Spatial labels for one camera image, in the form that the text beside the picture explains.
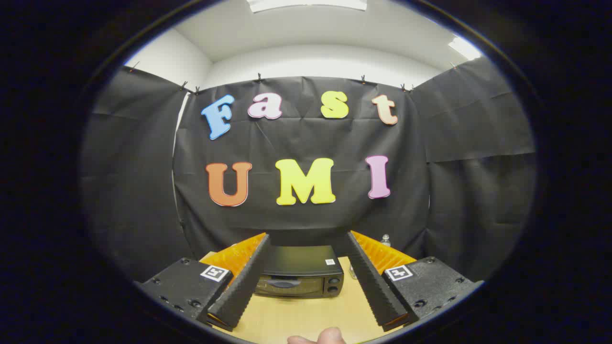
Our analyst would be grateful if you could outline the black toaster oven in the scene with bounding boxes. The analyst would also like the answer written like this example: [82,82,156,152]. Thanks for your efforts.
[255,246,345,299]

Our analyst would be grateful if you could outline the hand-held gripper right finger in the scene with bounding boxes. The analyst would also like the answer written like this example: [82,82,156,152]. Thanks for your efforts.
[346,231,484,333]

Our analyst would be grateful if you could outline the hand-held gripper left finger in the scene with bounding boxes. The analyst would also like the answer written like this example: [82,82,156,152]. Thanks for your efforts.
[135,233,271,333]

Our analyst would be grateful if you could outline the ceiling light panel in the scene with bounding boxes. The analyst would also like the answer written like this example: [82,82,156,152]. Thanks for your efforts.
[246,0,369,13]
[448,36,482,61]

